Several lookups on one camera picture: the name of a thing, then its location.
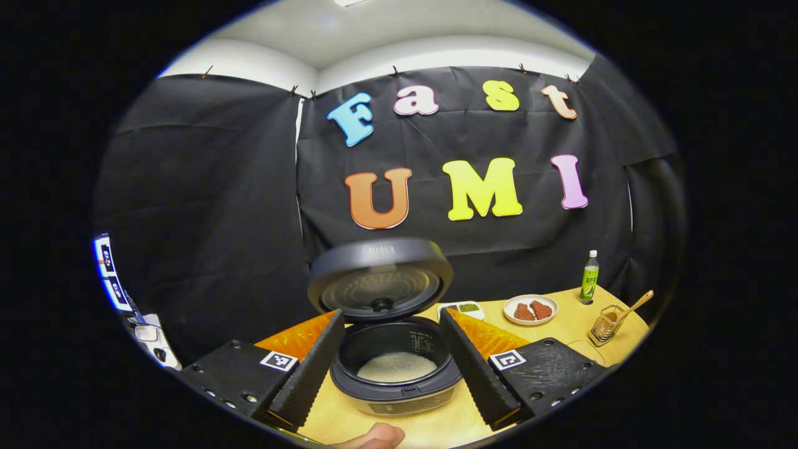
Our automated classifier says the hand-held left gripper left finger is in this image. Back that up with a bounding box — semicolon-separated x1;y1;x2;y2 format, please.
176;309;347;435

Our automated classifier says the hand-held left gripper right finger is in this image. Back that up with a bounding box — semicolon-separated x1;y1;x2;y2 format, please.
438;307;610;432

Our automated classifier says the white rice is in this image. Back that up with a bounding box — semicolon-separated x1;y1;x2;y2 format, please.
357;352;438;383

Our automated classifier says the wire chopstick holder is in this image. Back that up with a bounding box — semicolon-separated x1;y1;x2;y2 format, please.
588;304;626;347

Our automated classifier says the grey rice cooker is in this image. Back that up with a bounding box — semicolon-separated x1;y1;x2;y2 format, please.
307;237;463;417

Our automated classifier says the wooden spoon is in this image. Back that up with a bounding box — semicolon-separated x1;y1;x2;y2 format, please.
608;290;655;323

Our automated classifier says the white divided bean dish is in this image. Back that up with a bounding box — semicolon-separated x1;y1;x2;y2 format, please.
438;301;486;321

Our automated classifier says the white round plate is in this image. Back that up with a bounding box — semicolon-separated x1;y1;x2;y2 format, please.
503;294;559;326

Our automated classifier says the green drink bottle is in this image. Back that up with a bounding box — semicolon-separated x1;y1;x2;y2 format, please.
579;250;600;304

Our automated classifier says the white side desk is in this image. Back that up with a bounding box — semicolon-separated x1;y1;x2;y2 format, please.
125;312;181;372

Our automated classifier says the black backdrop cloth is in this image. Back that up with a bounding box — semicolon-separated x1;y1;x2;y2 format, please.
94;53;686;369

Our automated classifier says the computer monitor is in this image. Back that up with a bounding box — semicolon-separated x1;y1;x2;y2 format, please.
92;234;133;312

